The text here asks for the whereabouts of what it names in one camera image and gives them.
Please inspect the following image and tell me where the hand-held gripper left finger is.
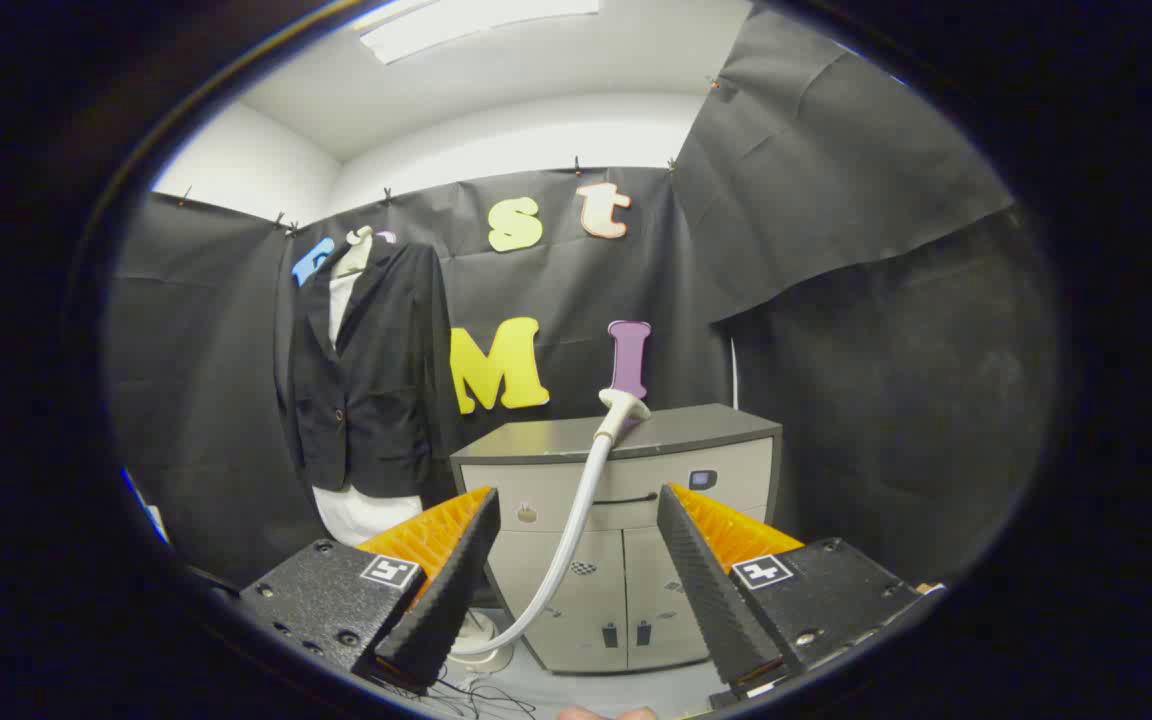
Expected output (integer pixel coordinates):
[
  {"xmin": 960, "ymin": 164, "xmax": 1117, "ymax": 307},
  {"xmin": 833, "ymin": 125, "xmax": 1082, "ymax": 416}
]
[{"xmin": 239, "ymin": 487, "xmax": 502, "ymax": 693}]

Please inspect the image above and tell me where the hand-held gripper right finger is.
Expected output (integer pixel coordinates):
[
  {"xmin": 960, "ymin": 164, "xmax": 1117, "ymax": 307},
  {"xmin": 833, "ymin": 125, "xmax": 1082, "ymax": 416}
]
[{"xmin": 656, "ymin": 484, "xmax": 922, "ymax": 701}]

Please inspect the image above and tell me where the white shirt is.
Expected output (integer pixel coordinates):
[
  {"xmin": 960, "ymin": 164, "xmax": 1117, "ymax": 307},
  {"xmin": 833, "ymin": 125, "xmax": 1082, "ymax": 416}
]
[{"xmin": 311, "ymin": 228, "xmax": 425, "ymax": 547}]

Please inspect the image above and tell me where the white garment steamer with hose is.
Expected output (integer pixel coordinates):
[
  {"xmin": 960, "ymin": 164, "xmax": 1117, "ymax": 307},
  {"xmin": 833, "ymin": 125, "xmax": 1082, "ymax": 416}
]
[{"xmin": 449, "ymin": 388, "xmax": 652, "ymax": 658}]

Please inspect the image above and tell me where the black suit jacket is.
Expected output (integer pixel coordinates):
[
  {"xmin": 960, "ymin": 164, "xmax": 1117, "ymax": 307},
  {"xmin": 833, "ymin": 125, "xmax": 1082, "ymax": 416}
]
[{"xmin": 276, "ymin": 238, "xmax": 452, "ymax": 498}]

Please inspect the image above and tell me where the white round base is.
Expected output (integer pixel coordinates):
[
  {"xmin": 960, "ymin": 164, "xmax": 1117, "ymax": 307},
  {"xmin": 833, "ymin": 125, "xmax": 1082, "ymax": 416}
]
[{"xmin": 451, "ymin": 610, "xmax": 515, "ymax": 674}]

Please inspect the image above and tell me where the grey cabinet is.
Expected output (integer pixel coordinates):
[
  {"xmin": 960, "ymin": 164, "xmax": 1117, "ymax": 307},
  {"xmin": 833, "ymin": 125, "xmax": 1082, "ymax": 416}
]
[{"xmin": 449, "ymin": 403, "xmax": 783, "ymax": 675}]

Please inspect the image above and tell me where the black backdrop cloth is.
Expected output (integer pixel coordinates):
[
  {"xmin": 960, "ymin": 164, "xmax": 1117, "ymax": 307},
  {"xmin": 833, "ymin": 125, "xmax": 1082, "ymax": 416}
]
[{"xmin": 104, "ymin": 5, "xmax": 1062, "ymax": 591}]

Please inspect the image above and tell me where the ceiling light panel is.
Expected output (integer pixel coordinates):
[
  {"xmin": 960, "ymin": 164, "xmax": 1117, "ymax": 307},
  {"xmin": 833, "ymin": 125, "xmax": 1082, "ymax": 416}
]
[{"xmin": 354, "ymin": 0, "xmax": 601, "ymax": 65}]

